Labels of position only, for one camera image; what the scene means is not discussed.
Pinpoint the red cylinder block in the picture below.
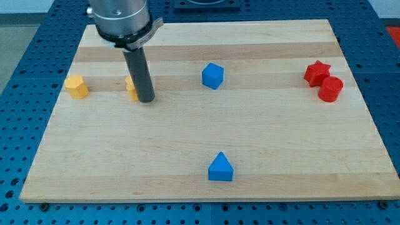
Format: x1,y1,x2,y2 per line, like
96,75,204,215
318,76,344,103

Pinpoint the red star block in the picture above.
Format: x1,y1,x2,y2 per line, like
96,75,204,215
303,60,331,88

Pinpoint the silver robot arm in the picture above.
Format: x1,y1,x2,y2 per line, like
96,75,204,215
87,0,163,51

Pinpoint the blue triangular prism block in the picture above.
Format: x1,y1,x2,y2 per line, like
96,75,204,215
207,152,234,182

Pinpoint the yellow hexagonal block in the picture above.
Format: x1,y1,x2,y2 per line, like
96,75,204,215
64,75,89,99

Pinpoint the light wooden board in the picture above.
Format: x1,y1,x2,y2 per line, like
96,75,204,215
19,19,399,203

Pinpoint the black mounting plate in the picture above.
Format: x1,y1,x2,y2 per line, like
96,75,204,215
174,0,241,10

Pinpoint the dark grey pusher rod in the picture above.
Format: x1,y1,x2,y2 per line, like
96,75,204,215
123,47,155,103

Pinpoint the blue cube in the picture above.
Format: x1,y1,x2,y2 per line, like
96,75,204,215
202,63,224,90

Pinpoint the yellow block behind rod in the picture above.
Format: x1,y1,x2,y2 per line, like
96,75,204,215
125,76,139,101

